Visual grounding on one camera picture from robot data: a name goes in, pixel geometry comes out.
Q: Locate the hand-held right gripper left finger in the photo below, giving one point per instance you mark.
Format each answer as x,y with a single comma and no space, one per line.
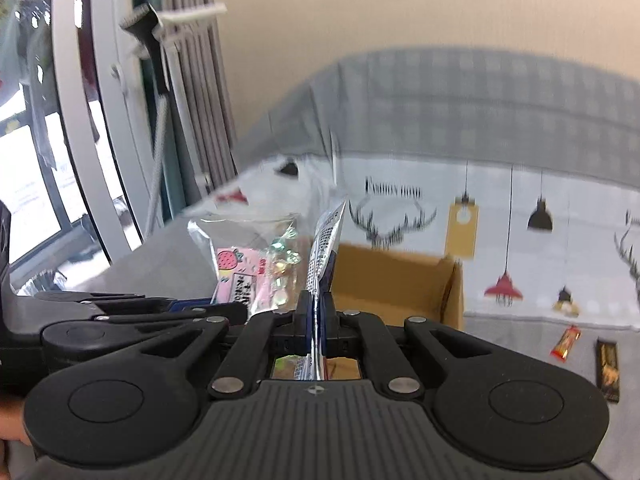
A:
302,325

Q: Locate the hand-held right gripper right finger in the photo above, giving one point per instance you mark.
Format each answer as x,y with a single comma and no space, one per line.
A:
327,325

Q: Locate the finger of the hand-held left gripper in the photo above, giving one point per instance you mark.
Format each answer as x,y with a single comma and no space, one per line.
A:
190,305

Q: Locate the clear candy bag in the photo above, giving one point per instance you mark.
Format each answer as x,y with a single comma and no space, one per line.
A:
240,270

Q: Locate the cardboard box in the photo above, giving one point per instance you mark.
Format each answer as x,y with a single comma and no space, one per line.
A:
390,285

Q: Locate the silver blue snack packet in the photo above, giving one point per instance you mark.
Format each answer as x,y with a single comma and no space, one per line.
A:
325,245

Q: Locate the grey pleated curtain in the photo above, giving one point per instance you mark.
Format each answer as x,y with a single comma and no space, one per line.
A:
200,85

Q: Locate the small orange candy packet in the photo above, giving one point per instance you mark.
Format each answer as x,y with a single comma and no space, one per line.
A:
566,342

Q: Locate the printed grey bed sheet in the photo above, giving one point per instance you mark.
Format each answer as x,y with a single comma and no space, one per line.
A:
450,110

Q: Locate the black garment steamer head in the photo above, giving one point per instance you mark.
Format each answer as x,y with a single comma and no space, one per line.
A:
150,35

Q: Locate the dark brown chocolate bar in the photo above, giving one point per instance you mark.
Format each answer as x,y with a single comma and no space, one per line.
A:
607,370

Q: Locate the white plastic hanger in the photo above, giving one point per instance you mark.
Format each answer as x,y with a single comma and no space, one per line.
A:
195,15

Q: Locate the white window frame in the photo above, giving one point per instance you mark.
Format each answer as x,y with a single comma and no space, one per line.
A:
105,110

